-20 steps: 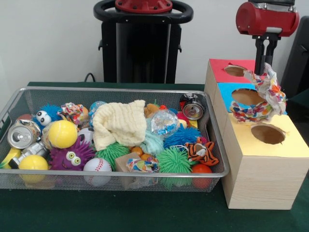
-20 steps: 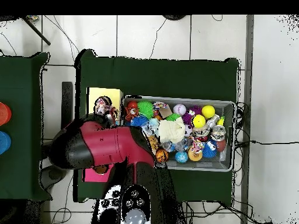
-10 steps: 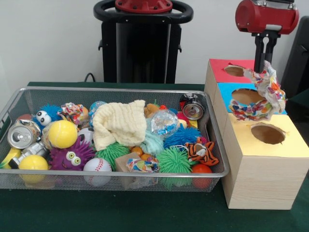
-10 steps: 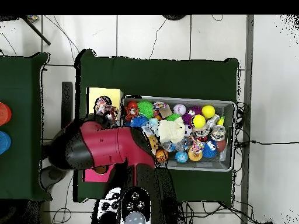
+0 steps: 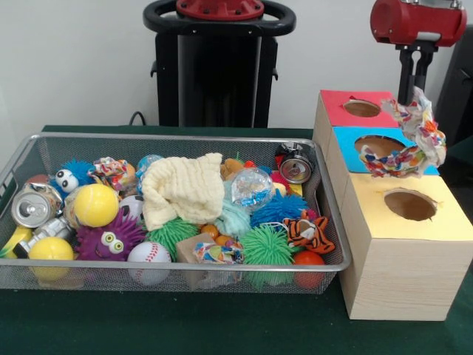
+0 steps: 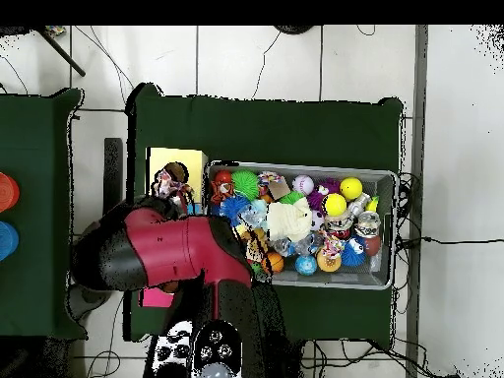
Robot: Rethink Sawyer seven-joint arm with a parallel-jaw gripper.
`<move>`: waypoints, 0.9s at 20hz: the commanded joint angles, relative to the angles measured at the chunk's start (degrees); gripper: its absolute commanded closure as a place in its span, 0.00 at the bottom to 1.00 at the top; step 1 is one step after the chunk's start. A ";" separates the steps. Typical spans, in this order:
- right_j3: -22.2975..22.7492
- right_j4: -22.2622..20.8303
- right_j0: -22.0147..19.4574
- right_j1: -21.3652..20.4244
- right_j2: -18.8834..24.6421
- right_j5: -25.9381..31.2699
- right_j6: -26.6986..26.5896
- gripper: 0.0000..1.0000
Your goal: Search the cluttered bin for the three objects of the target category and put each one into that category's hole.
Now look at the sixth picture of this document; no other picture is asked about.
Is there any green spiky rubber ball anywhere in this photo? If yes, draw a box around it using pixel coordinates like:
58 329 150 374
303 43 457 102
230 169 260 201

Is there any purple spiky monster toy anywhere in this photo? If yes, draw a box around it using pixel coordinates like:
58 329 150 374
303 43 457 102
306 178 342 210

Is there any white baseball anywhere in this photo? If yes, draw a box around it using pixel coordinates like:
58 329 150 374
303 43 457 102
291 174 315 197

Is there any black power cable with plug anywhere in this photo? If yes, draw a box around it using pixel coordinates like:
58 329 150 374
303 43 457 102
397 234 504 250

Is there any orange cup stack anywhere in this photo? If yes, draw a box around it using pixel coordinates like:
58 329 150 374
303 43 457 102
0 171 21 214

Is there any tiger plush toy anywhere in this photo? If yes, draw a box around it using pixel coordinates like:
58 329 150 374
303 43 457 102
209 178 234 205

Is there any plain yellow ball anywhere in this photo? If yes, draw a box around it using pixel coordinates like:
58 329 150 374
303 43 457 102
339 176 364 202

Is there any blue cup stack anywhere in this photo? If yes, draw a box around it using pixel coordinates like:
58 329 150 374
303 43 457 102
0 220 20 262

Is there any grey floor cable cover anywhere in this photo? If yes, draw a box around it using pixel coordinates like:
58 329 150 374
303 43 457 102
405 25 430 378

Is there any yellow tennis ball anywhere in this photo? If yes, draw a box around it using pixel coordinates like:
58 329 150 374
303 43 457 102
320 192 348 218

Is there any green cloth on side table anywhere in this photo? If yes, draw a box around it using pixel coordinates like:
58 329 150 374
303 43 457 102
0 87 89 341

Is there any cream waffle cloth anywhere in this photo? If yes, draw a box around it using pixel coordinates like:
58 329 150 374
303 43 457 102
266 196 313 242

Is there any black round base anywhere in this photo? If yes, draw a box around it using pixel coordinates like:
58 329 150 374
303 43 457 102
274 25 315 35

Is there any wooden box with three holes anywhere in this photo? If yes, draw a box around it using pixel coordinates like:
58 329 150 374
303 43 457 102
139 146 209 309

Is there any wire mesh bin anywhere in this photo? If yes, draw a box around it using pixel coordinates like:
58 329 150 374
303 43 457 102
204 159 399 291

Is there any black rod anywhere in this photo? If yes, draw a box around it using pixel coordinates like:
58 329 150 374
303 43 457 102
36 26 87 78

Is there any crushed silver drink can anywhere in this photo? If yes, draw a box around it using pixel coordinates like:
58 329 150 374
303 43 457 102
353 211 382 238

